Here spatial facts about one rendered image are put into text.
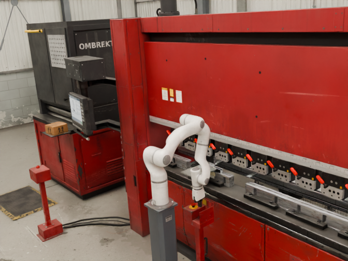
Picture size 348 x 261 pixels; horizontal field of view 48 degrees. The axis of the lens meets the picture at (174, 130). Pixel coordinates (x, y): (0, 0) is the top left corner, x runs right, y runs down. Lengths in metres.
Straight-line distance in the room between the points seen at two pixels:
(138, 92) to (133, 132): 0.41
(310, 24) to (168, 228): 1.67
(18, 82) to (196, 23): 6.99
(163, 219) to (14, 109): 7.37
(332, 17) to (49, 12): 8.22
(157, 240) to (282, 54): 1.57
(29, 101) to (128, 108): 6.17
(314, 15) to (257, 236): 1.66
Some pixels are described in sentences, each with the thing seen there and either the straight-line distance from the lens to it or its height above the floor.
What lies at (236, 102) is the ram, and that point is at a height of 1.63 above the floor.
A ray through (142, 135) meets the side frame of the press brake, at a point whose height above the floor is 1.14.
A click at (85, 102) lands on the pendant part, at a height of 1.56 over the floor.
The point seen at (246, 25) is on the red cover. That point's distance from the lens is 2.93.
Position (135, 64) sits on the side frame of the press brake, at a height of 1.87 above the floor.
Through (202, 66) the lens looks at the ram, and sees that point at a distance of 3.31.
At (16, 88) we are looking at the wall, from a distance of 9.82.
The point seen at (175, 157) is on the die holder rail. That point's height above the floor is 0.97.
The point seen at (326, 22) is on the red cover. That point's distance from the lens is 2.57.
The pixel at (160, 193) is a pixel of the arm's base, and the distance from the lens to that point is 2.82.
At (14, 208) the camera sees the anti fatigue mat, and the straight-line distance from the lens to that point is 5.62.
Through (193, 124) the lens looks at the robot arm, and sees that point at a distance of 2.83.
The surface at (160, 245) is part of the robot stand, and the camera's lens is 2.99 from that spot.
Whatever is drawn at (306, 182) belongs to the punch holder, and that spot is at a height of 1.16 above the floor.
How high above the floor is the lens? 2.32
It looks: 16 degrees down
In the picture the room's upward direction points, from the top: 3 degrees counter-clockwise
